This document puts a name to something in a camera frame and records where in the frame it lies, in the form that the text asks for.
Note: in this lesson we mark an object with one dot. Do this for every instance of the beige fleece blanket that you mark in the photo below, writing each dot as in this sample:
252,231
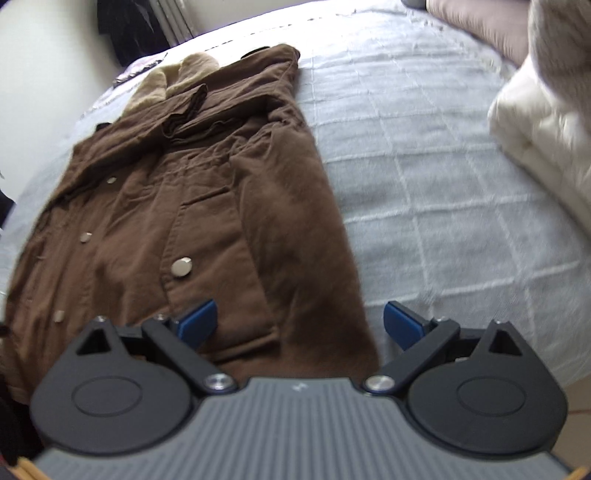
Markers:
563,41

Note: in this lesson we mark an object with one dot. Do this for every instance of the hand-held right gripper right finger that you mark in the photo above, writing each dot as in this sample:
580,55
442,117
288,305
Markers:
401,323

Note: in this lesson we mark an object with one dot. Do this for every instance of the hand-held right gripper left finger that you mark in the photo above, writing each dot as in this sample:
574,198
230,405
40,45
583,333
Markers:
198,321

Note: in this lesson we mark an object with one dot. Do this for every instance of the grey patterned curtain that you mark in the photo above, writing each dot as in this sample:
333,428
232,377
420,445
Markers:
173,18

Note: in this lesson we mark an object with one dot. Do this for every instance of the mauve pillow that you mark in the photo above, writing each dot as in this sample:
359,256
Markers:
480,27

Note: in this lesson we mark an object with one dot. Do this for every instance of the folded white quilted blanket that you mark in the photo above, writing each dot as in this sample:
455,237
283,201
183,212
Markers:
540,129

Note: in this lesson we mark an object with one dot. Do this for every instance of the brown coat with fleece collar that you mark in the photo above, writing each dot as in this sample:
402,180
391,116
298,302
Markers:
207,184

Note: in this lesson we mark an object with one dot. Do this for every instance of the dark hanging clothes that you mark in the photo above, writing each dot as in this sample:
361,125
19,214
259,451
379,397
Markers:
124,32

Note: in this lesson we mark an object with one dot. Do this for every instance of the small dark cloth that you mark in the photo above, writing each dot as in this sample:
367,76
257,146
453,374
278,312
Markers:
131,73

